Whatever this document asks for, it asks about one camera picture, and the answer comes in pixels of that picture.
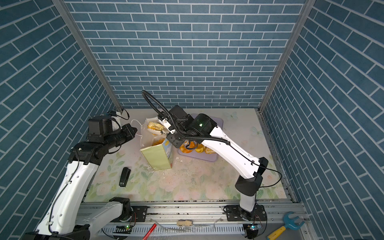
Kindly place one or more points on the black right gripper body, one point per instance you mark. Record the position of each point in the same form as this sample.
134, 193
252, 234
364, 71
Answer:
175, 138

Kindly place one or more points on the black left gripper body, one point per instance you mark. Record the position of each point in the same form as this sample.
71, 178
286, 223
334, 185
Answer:
118, 137

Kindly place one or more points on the metal kitchen tongs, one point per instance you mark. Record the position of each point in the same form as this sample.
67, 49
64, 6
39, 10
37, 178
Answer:
168, 127

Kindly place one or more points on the braided fake bread loaf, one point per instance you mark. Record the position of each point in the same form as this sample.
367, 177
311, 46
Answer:
158, 142

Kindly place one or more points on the small round fake bun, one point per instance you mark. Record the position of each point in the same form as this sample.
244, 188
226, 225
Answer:
200, 148

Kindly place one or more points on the crusty round fake bread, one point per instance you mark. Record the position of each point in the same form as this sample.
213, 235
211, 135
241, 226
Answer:
153, 126

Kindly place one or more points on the triangular fake bread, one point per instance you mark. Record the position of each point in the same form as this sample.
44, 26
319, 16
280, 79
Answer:
209, 151

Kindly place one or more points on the white green paper bag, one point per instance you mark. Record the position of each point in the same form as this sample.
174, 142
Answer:
159, 157

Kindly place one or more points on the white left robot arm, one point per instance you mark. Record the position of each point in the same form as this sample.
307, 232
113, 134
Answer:
60, 223

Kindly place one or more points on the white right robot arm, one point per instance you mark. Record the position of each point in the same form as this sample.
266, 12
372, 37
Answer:
204, 130

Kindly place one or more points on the black stapler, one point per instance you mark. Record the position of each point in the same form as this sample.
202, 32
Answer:
124, 177

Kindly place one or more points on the purple plastic tray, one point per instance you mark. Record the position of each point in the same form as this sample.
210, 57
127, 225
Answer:
203, 153

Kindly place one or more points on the red marker pen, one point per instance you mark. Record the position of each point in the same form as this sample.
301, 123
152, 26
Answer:
147, 235

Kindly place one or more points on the blue yellow toy wrench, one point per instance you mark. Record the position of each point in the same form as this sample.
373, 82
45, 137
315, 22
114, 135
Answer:
289, 223

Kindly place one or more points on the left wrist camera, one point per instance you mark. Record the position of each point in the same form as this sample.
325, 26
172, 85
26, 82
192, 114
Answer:
102, 126

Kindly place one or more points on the ring donut fake bread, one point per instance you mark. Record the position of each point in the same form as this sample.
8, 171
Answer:
187, 147

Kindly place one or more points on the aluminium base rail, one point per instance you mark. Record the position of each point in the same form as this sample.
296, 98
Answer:
208, 217

